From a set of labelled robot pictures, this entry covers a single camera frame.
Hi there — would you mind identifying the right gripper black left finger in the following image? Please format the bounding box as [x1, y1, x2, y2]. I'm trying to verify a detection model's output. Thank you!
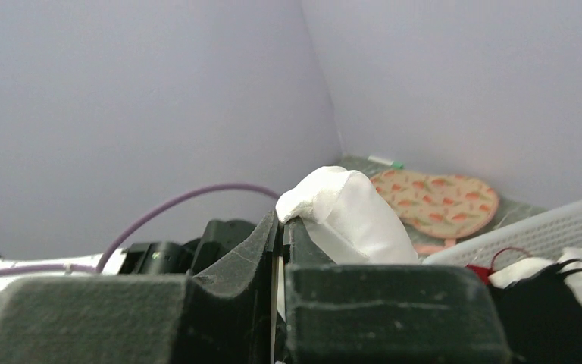
[0, 213, 278, 363]

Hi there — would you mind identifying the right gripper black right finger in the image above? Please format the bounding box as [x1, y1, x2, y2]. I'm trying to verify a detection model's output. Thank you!
[283, 218, 512, 363]

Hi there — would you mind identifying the white bra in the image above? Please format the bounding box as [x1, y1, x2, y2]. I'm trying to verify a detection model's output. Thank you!
[275, 166, 420, 265]

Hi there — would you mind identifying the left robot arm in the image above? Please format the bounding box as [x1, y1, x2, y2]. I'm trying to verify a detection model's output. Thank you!
[0, 220, 255, 292]

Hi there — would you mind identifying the white plastic laundry basket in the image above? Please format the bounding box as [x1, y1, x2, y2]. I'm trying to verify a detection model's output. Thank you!
[423, 200, 582, 269]

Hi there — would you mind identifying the red garment in basket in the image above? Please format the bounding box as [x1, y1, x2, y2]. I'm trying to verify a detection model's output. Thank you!
[465, 246, 533, 284]

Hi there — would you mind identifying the tulip patterned pink pad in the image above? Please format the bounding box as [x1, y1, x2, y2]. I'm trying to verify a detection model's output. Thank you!
[370, 169, 499, 256]

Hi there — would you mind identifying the white green marker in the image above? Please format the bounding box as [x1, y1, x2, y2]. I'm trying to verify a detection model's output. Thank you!
[367, 155, 404, 170]

